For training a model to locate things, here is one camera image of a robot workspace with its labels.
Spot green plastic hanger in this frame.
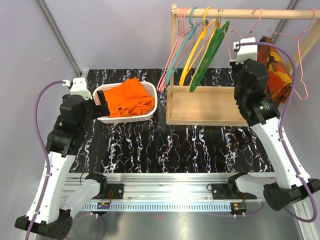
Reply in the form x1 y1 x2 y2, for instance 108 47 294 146
188 20 230 93

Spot pink wire hanger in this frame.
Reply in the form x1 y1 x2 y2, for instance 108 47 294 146
267 8 320 101
224 7 263 62

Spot purple cable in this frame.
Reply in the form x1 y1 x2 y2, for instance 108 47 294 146
23 80 68 240
236 41 318 223

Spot teal plastic hanger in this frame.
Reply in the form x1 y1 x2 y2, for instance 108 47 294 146
175 6 202 71

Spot wooden clothes rack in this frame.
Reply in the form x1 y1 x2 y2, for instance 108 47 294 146
166 8 313 127

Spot white perforated plastic basket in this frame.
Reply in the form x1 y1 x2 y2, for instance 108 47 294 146
92 77 158 124

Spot camouflage orange trousers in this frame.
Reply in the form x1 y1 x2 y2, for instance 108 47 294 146
257 45 293 107

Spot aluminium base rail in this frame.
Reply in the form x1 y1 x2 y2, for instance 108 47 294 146
62 171 298 212

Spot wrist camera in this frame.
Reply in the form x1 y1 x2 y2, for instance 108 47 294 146
62 77 93 100
229 37 258 65

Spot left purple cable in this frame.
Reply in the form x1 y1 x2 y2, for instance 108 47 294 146
23 80 68 240

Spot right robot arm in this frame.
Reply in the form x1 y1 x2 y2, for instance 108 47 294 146
226 59 320 211

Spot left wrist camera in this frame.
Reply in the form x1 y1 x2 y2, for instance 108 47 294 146
62 77 93 100

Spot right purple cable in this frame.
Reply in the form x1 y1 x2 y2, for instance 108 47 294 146
236 41 318 223

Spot yellow plastic hanger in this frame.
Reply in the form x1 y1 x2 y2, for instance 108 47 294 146
179 6 220 86

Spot aluminium corner frame post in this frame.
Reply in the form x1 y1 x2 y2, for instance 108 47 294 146
34 0 83 77

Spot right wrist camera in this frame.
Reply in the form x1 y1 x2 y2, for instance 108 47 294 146
229 37 258 65

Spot pink wire hangers bunch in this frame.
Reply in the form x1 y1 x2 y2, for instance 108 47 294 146
157 5 193 92

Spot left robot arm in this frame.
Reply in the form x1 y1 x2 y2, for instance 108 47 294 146
14 90 109 240

